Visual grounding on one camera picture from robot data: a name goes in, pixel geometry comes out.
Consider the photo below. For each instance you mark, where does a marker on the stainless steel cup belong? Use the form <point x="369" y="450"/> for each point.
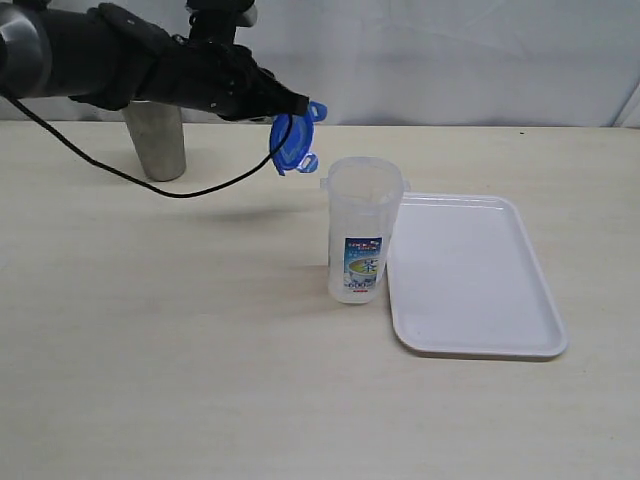
<point x="156" y="131"/>

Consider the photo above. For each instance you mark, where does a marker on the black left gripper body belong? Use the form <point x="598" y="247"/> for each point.
<point x="207" y="71"/>

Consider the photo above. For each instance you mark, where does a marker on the clear plastic tea bottle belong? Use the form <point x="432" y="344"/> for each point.
<point x="364" y="196"/>

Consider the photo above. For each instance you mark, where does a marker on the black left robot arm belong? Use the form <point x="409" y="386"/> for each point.
<point x="108" y="57"/>

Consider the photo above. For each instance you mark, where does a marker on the white plastic tray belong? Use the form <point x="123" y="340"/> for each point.
<point x="464" y="281"/>

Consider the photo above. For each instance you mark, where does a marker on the blue bottle lid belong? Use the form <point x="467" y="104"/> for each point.
<point x="290" y="142"/>

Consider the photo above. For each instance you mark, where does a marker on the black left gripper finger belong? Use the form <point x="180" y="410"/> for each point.
<point x="276" y="99"/>

